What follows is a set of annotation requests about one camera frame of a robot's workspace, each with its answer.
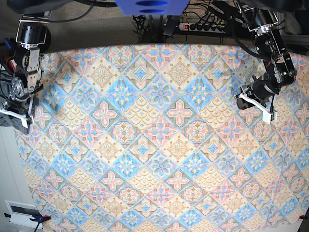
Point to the patterned tablecloth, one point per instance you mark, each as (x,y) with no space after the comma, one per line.
(148,138)

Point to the grey t-shirt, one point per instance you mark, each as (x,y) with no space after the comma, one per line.
(5,120)

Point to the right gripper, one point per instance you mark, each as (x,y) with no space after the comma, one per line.
(21,109)

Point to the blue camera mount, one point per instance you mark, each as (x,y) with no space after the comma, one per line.
(152,7)

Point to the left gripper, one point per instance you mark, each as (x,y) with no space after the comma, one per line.
(260,93)

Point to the white wall box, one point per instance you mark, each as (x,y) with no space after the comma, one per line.
(19,214)

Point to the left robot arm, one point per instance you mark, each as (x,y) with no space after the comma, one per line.
(270,48)

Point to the blue clamp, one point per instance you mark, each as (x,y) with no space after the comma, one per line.
(11,45)

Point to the red clamp bottom right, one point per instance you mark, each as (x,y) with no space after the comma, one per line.
(303,217)

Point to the white power strip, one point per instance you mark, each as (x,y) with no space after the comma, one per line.
(217,27)

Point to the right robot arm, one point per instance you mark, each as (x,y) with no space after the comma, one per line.
(21,72)

